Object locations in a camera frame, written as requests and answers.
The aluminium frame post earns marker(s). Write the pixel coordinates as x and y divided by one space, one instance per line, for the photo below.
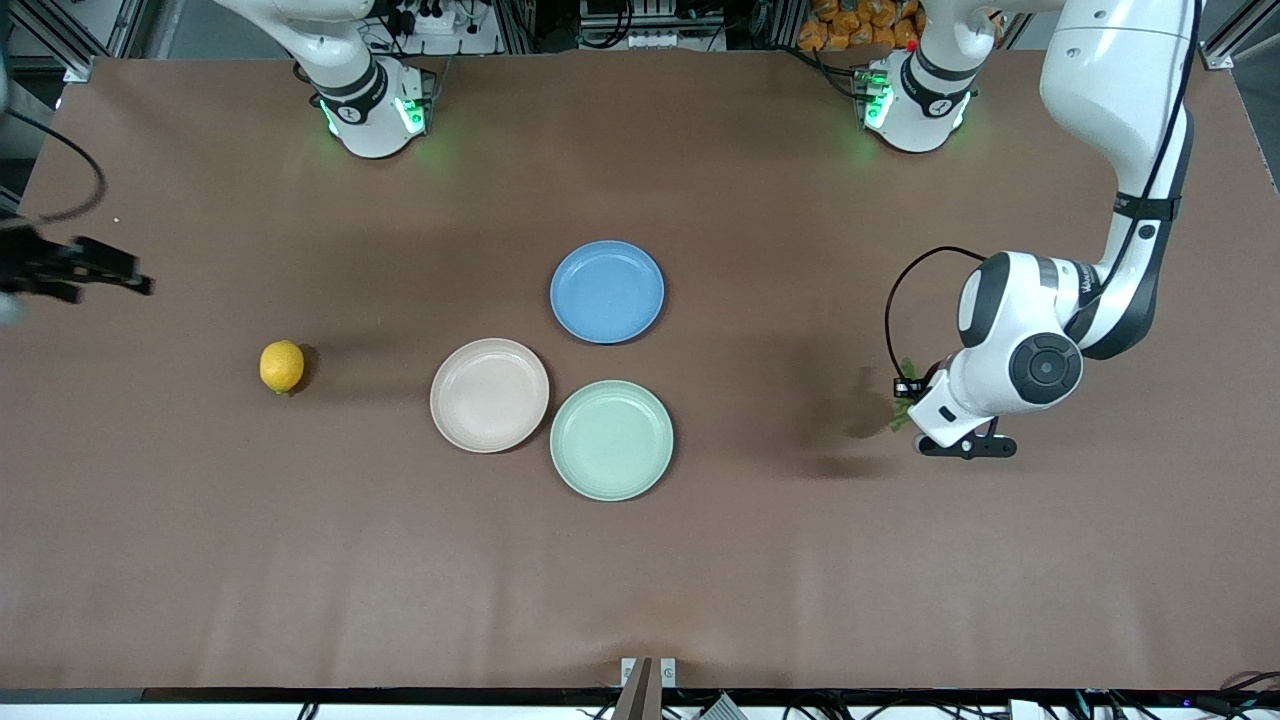
80 70
1215 58

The green lettuce leaf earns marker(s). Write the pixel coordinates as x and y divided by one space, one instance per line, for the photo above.
900 418

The blue plate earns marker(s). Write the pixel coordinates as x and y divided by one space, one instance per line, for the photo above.
607 292

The beige plate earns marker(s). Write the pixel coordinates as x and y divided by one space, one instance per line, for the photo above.
490 395

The yellow lemon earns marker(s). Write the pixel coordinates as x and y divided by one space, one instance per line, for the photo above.
282 367

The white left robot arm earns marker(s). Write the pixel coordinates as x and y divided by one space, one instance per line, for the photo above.
1110 80

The orange snack bag pile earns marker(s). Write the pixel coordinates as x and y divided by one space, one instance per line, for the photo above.
850 25

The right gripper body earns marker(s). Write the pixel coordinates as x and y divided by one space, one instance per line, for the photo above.
30 266

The green plate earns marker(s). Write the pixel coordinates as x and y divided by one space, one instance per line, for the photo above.
611 440

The brown table cover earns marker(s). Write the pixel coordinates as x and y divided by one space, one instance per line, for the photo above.
300 550

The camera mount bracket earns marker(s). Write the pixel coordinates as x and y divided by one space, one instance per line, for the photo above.
645 690

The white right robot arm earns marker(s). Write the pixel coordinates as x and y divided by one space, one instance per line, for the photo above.
360 90

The white power strip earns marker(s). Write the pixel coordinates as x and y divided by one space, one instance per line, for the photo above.
440 22

